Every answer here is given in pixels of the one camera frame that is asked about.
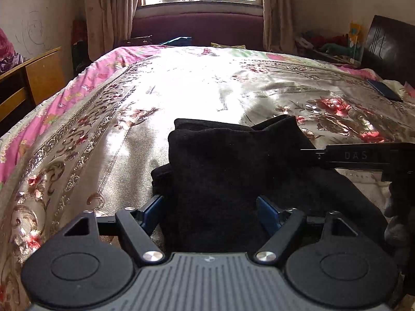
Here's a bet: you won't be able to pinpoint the black pants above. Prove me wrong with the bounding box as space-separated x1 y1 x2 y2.
151 115 387 253

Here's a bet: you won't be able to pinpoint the right hand dark glove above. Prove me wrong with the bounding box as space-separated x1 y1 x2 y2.
384 180 414 296

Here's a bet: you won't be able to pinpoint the black smartphone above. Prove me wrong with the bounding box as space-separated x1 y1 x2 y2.
366 79 403 103

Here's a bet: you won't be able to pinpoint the floral satin bedspread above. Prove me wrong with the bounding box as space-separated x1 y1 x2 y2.
1 46 414 310

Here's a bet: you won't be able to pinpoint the dark wooden headboard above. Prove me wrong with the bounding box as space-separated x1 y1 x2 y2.
361 15 415 86

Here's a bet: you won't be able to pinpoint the yellow green snack bag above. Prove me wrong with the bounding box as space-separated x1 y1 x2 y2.
348 23 363 61

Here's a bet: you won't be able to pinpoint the cluttered nightstand clothes pile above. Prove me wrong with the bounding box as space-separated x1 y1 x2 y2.
295 31 362 66

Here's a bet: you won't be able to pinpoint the right beige curtain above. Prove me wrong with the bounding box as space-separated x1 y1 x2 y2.
262 0 297 54

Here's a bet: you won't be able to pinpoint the beige curtain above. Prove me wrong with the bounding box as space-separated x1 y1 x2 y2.
262 0 297 54
84 0 139 61

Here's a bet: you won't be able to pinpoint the wooden tv cabinet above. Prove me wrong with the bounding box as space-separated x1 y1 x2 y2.
0 47 65 134

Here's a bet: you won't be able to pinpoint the yellow cloth on sofa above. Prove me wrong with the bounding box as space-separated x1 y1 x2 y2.
210 42 246 49

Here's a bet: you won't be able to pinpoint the maroon sofa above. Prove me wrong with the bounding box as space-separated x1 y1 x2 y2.
131 13 264 51

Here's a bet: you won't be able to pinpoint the left beige curtain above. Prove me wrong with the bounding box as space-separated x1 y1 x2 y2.
84 0 139 61

